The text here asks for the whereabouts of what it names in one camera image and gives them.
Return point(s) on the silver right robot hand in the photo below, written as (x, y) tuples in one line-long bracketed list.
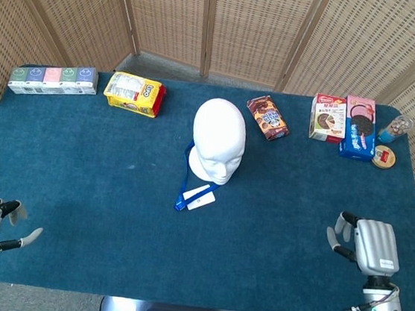
[(375, 246)]

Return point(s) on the clear snack cup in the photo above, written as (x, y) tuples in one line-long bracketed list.
[(394, 130)]

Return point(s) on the pink blue cookie box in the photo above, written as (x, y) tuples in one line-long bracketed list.
[(360, 128)]

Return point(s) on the teal table cloth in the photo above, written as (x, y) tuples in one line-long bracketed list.
[(111, 208)]

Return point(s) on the red green wafer box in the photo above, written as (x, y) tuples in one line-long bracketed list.
[(326, 118)]

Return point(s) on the brown chocolate cookie bag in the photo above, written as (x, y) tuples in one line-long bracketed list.
[(268, 117)]

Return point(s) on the multicolour tissue pack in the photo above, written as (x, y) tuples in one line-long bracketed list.
[(51, 79)]

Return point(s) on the white foam mannequin head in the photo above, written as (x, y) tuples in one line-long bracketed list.
[(219, 134)]

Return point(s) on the yellow Lipo biscuit pack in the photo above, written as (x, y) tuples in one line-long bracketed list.
[(132, 92)]

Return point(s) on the woven bamboo folding screen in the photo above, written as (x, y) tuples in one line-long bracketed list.
[(245, 24)]

